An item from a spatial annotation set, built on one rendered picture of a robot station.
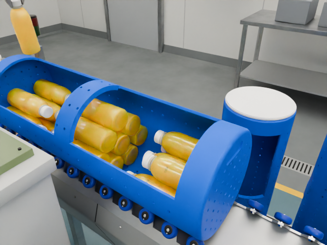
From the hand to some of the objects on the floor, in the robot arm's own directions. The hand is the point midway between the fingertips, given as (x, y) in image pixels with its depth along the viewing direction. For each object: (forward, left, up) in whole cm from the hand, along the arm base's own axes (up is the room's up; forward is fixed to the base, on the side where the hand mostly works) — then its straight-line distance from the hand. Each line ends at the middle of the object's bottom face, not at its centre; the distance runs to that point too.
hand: (14, 1), depth 102 cm
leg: (-2, -5, -140) cm, 140 cm away
